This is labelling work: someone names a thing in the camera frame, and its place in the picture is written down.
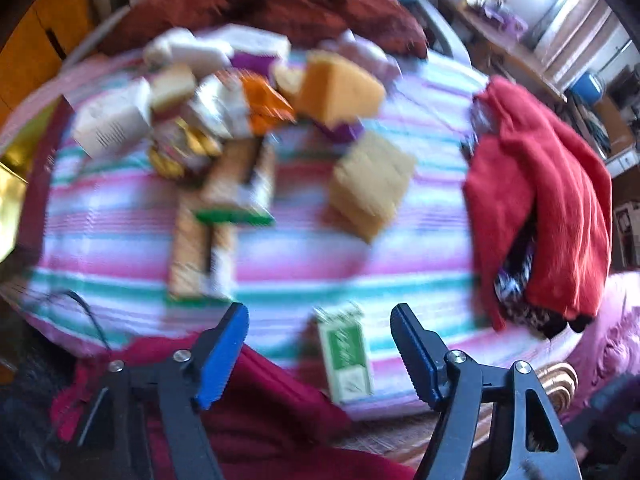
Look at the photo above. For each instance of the person's crimson clothing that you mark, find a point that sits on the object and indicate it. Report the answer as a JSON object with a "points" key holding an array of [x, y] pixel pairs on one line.
{"points": [[270, 410]]}

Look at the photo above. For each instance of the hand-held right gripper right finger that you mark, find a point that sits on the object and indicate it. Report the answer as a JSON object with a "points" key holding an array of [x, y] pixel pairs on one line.
{"points": [[415, 355]]}

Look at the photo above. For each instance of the wooden cabinet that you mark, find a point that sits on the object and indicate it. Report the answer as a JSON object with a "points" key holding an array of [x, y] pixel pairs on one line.
{"points": [[30, 50]]}

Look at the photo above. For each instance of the beige cracker packet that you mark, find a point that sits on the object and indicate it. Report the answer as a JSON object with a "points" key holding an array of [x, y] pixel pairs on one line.
{"points": [[235, 185], [190, 255]]}

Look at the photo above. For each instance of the light curtain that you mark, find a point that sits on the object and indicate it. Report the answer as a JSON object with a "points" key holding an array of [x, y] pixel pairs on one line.
{"points": [[585, 25]]}

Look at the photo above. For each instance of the green and white small box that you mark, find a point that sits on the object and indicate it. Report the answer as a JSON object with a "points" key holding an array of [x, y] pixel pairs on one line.
{"points": [[347, 355]]}

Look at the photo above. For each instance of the silver snack packet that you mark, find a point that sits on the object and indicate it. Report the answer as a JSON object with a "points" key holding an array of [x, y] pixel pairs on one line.
{"points": [[220, 105]]}

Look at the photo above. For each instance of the white bar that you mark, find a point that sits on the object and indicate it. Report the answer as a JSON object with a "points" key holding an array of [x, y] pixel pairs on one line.
{"points": [[200, 55]]}

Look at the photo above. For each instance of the wooden side desk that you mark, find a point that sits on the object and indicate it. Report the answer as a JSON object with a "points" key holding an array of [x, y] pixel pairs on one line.
{"points": [[505, 55]]}

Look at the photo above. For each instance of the white carton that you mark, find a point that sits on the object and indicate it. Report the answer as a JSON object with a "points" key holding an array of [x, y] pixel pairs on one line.
{"points": [[255, 40]]}

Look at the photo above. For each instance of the large yellow sponge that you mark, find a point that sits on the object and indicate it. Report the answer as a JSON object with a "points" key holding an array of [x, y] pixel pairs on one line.
{"points": [[335, 90]]}

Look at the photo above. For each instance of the orange packet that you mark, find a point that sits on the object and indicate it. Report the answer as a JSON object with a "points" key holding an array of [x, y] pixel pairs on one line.
{"points": [[260, 105]]}

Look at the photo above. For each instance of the yellow tape roll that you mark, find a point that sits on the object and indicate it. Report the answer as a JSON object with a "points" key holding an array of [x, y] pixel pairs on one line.
{"points": [[180, 152]]}

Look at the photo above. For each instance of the tan sponge block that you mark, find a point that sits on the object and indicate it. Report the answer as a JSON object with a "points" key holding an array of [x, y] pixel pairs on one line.
{"points": [[370, 180]]}

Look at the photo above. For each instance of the gold box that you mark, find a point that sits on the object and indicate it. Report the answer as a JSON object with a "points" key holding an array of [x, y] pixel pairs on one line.
{"points": [[11, 195]]}

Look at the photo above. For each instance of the red cloth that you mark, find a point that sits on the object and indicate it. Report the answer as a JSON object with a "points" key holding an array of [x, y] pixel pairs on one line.
{"points": [[540, 185]]}

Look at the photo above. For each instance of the white barcode box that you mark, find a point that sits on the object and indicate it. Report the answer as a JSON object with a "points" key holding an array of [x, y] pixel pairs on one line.
{"points": [[112, 122]]}

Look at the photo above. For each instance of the pink blanket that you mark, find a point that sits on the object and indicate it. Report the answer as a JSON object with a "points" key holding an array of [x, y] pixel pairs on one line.
{"points": [[615, 325]]}

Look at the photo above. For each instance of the maroon cloth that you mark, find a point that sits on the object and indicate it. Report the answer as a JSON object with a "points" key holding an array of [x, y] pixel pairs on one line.
{"points": [[300, 5]]}

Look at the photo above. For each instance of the black and white patterned cloth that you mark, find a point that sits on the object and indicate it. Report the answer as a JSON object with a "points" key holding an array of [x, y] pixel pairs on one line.
{"points": [[515, 300]]}

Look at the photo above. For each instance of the pink striped sock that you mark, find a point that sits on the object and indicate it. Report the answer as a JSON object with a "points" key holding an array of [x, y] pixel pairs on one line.
{"points": [[370, 57]]}

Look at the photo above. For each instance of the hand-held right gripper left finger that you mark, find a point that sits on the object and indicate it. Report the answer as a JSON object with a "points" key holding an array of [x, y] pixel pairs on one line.
{"points": [[225, 355]]}

